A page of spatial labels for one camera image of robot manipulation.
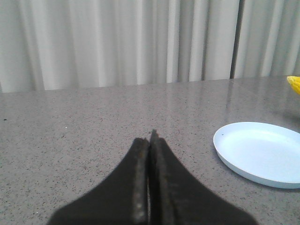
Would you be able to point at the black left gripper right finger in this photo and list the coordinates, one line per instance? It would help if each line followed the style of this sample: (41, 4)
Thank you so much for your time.
(178, 198)

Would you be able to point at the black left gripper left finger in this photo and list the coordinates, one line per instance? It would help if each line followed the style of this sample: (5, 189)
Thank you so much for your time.
(120, 199)

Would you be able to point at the light blue round plate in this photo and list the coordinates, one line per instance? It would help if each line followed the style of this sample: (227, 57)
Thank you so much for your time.
(263, 153)

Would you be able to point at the yellow corn cob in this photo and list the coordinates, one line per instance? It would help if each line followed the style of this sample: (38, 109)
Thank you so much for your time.
(294, 82)

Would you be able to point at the white pleated curtain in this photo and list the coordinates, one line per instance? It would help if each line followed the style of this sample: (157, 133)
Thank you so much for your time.
(62, 44)

